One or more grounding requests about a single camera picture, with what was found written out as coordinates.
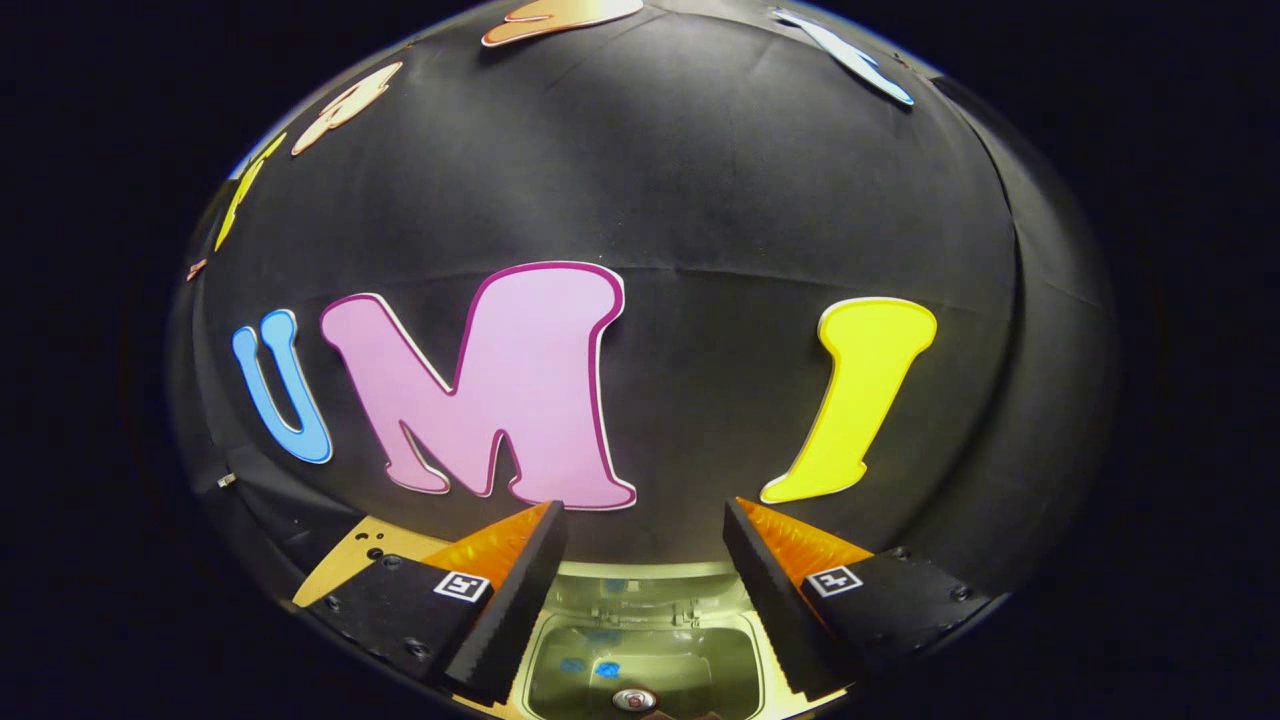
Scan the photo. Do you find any wooden desktop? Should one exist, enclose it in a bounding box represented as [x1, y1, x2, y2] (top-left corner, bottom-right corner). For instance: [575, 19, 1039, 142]
[292, 515, 451, 608]

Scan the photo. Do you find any black backdrop cloth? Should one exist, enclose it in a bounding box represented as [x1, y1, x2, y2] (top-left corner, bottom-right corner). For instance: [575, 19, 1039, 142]
[165, 0, 1119, 641]

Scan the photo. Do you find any pale green desktop garbage bin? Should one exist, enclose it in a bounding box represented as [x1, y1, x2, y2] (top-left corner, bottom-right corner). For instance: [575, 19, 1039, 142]
[505, 560, 801, 720]

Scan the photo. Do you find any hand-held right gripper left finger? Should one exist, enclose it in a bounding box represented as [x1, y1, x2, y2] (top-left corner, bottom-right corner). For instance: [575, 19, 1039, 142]
[312, 500, 569, 706]

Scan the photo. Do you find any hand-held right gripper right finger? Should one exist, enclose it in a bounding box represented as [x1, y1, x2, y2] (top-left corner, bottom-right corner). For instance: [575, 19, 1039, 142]
[722, 497, 1001, 701]

